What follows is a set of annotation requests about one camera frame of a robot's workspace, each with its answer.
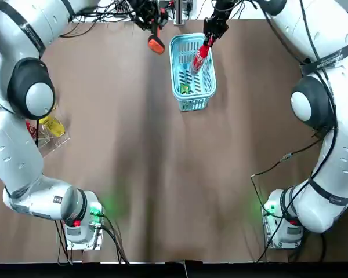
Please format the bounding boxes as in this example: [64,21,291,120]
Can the blue plastic basket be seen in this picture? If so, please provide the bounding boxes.
[169,32,218,112]

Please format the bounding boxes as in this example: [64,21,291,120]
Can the aluminium frame post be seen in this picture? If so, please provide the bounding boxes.
[173,0,188,25]

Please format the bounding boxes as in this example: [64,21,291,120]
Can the thin black table cable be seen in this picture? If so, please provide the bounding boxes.
[250,131,338,263]

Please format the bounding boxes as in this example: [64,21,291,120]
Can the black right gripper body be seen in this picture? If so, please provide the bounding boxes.
[203,0,241,38]

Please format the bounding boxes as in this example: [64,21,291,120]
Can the red cola bottle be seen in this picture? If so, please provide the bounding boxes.
[190,42,213,77]
[25,120,39,140]

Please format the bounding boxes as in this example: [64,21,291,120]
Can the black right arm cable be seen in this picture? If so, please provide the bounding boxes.
[260,0,338,131]

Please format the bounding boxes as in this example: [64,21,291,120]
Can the black left base cable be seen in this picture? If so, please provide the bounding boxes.
[56,213,132,266]

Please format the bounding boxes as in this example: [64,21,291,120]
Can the clear acrylic shelf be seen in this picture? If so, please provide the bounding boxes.
[25,115,71,159]

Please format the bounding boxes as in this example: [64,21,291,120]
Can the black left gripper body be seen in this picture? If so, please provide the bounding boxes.
[130,0,169,31]

